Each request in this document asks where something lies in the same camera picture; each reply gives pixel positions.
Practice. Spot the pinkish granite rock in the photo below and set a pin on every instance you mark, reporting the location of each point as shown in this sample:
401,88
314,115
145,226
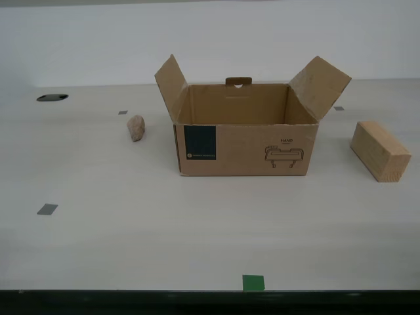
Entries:
136,128

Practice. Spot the light wooden block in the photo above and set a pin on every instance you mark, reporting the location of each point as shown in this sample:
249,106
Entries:
380,151

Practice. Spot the open brown cardboard box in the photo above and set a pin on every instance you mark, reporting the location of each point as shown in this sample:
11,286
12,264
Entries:
243,151

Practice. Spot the green tape square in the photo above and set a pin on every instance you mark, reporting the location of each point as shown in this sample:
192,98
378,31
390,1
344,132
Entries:
253,283

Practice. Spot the grey tape square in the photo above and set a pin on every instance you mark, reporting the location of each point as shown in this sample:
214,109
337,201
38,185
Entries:
47,209

